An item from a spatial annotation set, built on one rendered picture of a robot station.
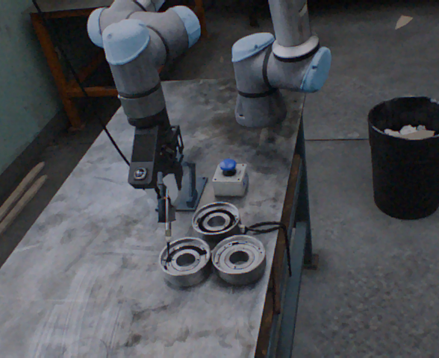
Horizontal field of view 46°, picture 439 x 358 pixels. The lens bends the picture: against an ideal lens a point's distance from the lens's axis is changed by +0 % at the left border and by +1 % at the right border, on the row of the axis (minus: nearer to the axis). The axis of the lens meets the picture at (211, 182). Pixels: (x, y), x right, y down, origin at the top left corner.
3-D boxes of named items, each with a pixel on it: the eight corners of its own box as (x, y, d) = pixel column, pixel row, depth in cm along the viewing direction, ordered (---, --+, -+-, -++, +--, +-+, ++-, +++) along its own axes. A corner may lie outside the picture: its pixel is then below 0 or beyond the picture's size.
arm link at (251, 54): (251, 71, 152) (245, 27, 144) (291, 77, 145) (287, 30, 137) (228, 90, 145) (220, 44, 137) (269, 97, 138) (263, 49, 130)
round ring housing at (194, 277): (172, 297, 100) (167, 283, 98) (157, 263, 108) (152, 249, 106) (222, 276, 102) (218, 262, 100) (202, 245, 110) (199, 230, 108)
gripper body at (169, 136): (186, 150, 102) (173, 95, 95) (174, 176, 95) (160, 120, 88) (150, 151, 104) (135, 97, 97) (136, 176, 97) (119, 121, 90)
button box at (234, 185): (243, 196, 121) (241, 180, 118) (214, 196, 123) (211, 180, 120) (249, 176, 127) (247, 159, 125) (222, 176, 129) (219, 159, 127)
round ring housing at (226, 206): (188, 246, 111) (184, 232, 108) (203, 214, 119) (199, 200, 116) (235, 250, 107) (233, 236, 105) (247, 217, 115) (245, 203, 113)
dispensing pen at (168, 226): (157, 265, 101) (157, 180, 100) (165, 262, 105) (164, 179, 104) (168, 266, 100) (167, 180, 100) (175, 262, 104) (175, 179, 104)
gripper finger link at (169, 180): (194, 191, 106) (181, 154, 101) (187, 210, 101) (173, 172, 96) (181, 192, 107) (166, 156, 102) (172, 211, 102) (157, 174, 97)
